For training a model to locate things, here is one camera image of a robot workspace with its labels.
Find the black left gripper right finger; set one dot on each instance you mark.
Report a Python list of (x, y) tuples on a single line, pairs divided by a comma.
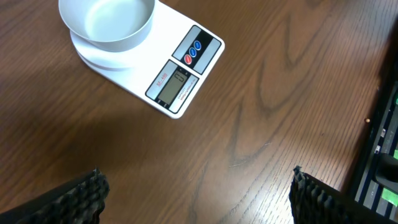
[(313, 201)]

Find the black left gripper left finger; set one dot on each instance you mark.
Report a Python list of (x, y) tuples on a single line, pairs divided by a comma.
[(80, 200)]

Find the white digital kitchen scale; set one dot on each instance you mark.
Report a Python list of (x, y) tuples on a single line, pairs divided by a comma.
[(167, 69)]

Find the grey plastic bowl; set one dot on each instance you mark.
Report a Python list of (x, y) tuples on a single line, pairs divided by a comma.
[(111, 25)]

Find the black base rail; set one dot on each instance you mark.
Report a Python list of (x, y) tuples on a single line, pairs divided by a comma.
[(374, 183)]

